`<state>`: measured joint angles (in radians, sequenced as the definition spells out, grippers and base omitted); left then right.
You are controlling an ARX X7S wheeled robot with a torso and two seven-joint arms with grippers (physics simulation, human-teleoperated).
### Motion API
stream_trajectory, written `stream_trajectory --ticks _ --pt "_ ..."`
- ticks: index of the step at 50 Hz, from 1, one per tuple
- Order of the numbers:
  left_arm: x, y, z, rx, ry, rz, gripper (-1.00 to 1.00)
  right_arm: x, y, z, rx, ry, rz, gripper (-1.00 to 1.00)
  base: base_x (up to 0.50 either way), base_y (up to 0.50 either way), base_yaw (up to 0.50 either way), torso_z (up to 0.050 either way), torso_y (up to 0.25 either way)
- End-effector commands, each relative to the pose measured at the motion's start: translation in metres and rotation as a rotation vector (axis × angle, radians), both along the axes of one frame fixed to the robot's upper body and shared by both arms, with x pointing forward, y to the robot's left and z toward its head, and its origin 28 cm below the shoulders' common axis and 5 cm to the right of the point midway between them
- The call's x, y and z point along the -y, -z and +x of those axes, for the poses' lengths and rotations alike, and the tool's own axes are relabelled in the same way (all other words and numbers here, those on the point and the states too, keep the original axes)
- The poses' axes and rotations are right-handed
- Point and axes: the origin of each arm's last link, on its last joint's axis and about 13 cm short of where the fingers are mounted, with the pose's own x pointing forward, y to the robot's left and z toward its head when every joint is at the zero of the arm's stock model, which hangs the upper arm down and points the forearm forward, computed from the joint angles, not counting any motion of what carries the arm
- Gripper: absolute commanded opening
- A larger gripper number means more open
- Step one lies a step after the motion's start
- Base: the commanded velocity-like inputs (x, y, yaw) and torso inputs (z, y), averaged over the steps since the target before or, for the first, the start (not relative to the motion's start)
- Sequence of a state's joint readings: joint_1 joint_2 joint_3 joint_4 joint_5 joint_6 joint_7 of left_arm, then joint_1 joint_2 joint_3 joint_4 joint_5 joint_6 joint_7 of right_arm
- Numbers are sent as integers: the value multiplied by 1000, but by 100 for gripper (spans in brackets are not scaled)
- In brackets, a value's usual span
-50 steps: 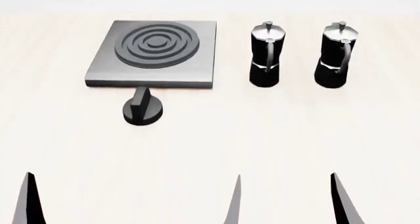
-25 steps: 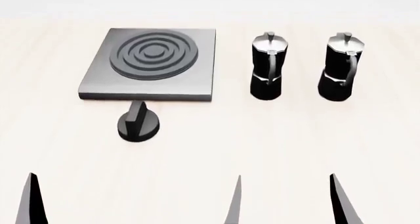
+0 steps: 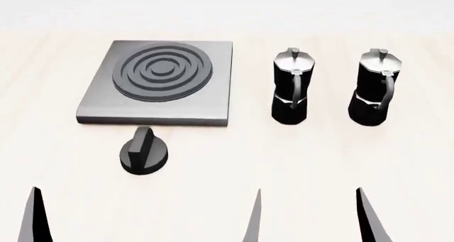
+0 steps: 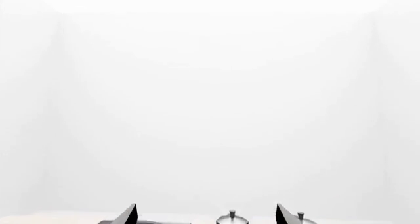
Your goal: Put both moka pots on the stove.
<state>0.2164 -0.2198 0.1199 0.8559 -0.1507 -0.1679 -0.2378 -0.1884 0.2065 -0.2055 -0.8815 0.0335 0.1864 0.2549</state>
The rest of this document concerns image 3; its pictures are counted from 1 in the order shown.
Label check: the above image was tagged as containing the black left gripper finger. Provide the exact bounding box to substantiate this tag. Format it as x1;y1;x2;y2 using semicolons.
16;186;54;242

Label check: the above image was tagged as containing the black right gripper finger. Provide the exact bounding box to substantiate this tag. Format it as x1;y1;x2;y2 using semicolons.
355;187;394;242
242;188;264;242

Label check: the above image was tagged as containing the dark grey stove knob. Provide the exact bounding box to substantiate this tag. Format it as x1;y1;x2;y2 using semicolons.
119;126;170;176

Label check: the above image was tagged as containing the grey flat stove plate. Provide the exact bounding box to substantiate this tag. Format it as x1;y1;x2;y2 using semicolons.
76;40;234;128

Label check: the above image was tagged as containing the black moka pot silver lid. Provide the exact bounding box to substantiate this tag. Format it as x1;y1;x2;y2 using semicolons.
348;48;404;128
271;47;317;126

